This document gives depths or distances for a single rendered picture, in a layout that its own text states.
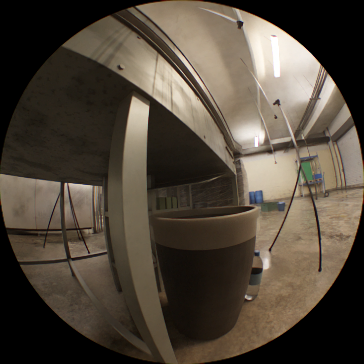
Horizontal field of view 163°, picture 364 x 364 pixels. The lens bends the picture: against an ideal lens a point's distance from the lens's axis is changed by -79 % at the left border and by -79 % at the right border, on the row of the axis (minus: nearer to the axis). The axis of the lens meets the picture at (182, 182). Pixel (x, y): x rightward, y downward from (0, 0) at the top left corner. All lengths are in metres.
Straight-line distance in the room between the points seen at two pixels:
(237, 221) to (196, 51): 4.51
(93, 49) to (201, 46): 4.33
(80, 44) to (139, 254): 0.29
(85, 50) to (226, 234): 0.42
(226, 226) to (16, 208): 2.94
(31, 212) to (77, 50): 2.74
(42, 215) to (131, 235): 2.69
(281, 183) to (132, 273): 10.66
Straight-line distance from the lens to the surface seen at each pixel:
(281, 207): 4.50
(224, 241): 0.31
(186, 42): 4.41
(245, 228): 0.34
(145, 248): 0.18
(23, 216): 2.88
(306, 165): 10.21
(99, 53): 0.23
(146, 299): 0.21
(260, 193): 9.74
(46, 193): 2.80
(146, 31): 0.45
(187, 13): 4.21
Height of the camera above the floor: 0.63
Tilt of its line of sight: 9 degrees up
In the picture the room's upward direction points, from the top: 4 degrees counter-clockwise
